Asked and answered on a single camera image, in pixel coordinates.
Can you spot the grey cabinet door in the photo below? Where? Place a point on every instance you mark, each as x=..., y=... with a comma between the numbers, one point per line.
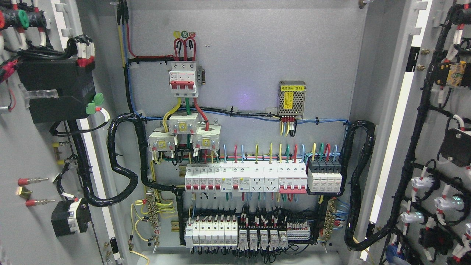
x=416, y=198
x=27, y=236

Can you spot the white current transformers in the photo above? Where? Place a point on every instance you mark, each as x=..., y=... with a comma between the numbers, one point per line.
x=179, y=127

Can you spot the white sockets and breakers row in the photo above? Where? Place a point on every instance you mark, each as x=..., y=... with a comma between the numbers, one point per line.
x=247, y=176

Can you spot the perforated metal power supply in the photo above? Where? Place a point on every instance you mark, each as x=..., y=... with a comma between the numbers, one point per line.
x=291, y=98

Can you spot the red white main breaker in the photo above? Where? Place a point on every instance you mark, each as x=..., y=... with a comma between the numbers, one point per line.
x=186, y=79

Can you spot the black white surge protector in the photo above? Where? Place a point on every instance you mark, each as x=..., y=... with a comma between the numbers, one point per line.
x=324, y=178

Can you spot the lower relay terminal row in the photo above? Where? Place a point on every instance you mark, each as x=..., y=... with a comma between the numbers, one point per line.
x=263, y=232

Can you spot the white lower breaker row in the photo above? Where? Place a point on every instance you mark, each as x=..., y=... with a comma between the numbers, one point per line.
x=209, y=232

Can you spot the black digital power meter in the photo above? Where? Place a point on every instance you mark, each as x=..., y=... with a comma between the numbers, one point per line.
x=57, y=90

